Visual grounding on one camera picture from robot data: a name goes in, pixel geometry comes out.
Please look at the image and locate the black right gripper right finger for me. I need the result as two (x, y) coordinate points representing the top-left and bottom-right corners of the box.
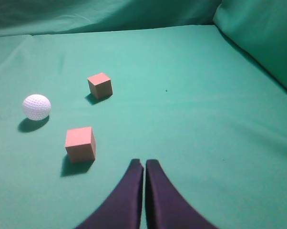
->
(145, 159), (216, 229)

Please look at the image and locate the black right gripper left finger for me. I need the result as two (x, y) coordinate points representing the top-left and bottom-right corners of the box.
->
(76, 159), (144, 229)

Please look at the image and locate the near brown cube block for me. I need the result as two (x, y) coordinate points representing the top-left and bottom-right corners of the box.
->
(65, 126), (96, 163)

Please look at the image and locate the brown cube block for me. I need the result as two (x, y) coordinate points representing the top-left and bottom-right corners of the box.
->
(65, 126), (96, 163)
(87, 73), (113, 99)

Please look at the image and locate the far brown cube block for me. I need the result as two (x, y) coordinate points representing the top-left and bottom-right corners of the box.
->
(87, 73), (113, 99)

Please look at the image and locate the white dimpled golf ball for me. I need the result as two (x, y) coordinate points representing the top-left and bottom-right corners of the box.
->
(22, 94), (51, 121)

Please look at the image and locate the green cloth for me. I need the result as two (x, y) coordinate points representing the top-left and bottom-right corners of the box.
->
(0, 0), (287, 229)

